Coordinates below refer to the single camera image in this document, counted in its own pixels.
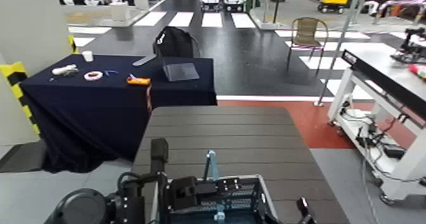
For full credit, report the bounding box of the silver metal pole stand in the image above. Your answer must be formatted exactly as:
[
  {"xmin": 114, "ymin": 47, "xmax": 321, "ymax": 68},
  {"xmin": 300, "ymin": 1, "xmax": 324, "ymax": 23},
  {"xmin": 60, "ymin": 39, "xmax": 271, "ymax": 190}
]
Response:
[{"xmin": 313, "ymin": 0, "xmax": 365, "ymax": 107}]

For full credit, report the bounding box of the orange utility knife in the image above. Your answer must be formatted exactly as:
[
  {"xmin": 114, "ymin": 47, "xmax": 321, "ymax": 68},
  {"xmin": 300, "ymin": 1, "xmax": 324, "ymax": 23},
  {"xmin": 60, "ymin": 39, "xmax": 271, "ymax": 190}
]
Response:
[{"xmin": 126, "ymin": 74, "xmax": 152, "ymax": 86}]

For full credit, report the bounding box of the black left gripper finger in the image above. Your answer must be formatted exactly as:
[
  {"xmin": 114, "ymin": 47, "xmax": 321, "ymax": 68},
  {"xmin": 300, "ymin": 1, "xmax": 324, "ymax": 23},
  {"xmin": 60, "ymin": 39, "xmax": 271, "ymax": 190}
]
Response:
[
  {"xmin": 169, "ymin": 176, "xmax": 208, "ymax": 206},
  {"xmin": 150, "ymin": 138, "xmax": 169, "ymax": 180}
]

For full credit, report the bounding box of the grey flat bar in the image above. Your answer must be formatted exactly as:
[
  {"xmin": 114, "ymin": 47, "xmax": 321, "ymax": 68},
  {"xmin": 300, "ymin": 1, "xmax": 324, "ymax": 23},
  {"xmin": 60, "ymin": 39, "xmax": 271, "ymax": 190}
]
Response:
[{"xmin": 132, "ymin": 55, "xmax": 157, "ymax": 67}]

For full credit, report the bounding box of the white equipment cart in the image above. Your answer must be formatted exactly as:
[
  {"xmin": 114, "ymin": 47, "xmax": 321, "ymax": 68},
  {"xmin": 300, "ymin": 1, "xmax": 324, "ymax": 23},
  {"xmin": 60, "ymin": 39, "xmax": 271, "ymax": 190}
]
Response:
[{"xmin": 326, "ymin": 42, "xmax": 426, "ymax": 206}]

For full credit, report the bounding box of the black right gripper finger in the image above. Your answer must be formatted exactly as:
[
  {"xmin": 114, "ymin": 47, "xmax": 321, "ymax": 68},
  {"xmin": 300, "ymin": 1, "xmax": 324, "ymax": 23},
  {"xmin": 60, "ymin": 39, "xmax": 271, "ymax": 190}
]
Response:
[{"xmin": 297, "ymin": 196, "xmax": 317, "ymax": 224}]

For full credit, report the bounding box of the small yellow black corner guard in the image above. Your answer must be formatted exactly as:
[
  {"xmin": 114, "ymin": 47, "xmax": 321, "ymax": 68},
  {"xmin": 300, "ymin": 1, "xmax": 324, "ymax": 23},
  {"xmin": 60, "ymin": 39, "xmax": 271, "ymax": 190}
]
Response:
[{"xmin": 67, "ymin": 34, "xmax": 79, "ymax": 55}]

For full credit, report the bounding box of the white plastic toy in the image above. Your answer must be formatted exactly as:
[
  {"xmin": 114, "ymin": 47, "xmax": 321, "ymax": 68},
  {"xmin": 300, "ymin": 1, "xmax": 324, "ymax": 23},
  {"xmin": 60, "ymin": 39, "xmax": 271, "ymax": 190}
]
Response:
[{"xmin": 51, "ymin": 64, "xmax": 80, "ymax": 76}]

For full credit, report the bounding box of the large yellow black corner guard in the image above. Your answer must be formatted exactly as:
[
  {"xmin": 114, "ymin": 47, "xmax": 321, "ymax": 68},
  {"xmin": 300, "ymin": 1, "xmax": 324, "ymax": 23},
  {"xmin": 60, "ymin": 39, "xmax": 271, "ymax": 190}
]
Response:
[{"xmin": 0, "ymin": 62, "xmax": 41, "ymax": 136}]

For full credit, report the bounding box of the grey closed laptop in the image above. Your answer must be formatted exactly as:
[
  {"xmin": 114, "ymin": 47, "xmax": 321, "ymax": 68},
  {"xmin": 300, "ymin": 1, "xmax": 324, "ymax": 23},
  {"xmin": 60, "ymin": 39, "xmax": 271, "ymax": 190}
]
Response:
[{"xmin": 162, "ymin": 62, "xmax": 200, "ymax": 82}]

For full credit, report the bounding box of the red white strap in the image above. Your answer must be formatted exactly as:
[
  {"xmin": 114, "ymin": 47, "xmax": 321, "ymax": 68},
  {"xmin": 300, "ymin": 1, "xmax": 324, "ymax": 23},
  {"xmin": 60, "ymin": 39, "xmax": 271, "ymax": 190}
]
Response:
[{"xmin": 145, "ymin": 84, "xmax": 154, "ymax": 114}]

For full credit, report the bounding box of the black backpack on chair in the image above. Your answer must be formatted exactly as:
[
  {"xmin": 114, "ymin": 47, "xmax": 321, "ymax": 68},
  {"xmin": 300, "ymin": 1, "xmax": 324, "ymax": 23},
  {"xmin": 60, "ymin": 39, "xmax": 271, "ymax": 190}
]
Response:
[{"xmin": 152, "ymin": 26, "xmax": 202, "ymax": 59}]

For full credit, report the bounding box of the black power adapter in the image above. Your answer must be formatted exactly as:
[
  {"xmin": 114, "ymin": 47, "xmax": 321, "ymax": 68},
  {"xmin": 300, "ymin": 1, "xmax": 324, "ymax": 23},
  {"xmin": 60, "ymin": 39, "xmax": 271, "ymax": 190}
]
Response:
[{"xmin": 382, "ymin": 144, "xmax": 407, "ymax": 159}]

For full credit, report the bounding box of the black tablecloth covered table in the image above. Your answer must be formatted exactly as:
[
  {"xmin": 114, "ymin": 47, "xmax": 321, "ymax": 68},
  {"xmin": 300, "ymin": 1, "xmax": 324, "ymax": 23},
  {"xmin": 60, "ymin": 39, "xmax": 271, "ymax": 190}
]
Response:
[{"xmin": 19, "ymin": 54, "xmax": 218, "ymax": 173}]

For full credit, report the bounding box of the red and green object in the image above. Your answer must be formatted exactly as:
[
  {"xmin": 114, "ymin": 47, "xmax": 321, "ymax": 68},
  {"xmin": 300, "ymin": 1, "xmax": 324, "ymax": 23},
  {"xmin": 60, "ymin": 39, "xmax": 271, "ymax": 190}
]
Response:
[{"xmin": 408, "ymin": 63, "xmax": 426, "ymax": 80}]

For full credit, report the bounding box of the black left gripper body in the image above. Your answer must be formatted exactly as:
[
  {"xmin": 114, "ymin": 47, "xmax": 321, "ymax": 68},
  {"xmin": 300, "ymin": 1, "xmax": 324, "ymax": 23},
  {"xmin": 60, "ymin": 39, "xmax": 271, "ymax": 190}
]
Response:
[{"xmin": 114, "ymin": 173, "xmax": 171, "ymax": 224}]

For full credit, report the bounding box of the black cable bundle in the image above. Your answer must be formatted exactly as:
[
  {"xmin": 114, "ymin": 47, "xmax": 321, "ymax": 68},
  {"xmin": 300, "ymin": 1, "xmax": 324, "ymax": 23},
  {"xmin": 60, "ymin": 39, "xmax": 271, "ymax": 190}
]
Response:
[{"xmin": 354, "ymin": 113, "xmax": 408, "ymax": 153}]

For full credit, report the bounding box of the tan metal frame chair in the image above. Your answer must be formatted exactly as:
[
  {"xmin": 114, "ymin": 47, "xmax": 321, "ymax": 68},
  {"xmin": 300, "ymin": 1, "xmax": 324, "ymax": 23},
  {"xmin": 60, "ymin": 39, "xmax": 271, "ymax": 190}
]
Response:
[{"xmin": 286, "ymin": 16, "xmax": 330, "ymax": 76}]

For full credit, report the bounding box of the white tape roll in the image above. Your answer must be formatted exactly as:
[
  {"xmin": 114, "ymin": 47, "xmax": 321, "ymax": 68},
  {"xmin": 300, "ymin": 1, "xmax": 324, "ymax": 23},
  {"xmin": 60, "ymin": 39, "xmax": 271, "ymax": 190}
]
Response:
[{"xmin": 84, "ymin": 70, "xmax": 104, "ymax": 81}]

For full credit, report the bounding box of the grey crate with blue handles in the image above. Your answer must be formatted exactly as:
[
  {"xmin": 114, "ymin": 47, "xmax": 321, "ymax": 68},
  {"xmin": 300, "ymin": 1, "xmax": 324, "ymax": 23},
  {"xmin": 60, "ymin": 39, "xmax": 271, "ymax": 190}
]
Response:
[{"xmin": 150, "ymin": 149, "xmax": 281, "ymax": 224}]

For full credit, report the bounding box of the black device on cart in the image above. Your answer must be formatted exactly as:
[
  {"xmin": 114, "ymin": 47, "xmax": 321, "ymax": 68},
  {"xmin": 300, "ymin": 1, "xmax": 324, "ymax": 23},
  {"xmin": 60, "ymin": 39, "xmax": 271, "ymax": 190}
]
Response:
[{"xmin": 390, "ymin": 27, "xmax": 426, "ymax": 65}]

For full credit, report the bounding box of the white plinth block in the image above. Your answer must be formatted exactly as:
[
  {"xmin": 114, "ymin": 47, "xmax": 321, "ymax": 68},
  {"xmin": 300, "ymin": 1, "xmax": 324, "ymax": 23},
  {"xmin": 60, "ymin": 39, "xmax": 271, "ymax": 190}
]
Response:
[{"xmin": 110, "ymin": 2, "xmax": 131, "ymax": 22}]

